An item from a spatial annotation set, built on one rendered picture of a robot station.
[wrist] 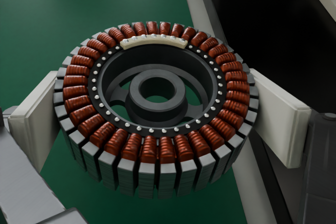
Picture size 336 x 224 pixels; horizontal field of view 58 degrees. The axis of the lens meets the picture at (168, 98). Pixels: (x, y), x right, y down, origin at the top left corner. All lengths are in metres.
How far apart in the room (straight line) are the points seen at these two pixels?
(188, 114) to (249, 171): 0.08
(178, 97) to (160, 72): 0.02
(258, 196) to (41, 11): 0.29
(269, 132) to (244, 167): 0.08
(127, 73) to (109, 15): 0.16
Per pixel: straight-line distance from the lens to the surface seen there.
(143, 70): 0.20
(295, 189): 0.22
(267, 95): 0.16
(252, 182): 0.24
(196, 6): 0.38
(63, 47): 0.32
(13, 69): 0.31
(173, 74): 0.18
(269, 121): 0.16
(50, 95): 0.16
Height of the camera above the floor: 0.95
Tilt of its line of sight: 50 degrees down
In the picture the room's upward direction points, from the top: 5 degrees clockwise
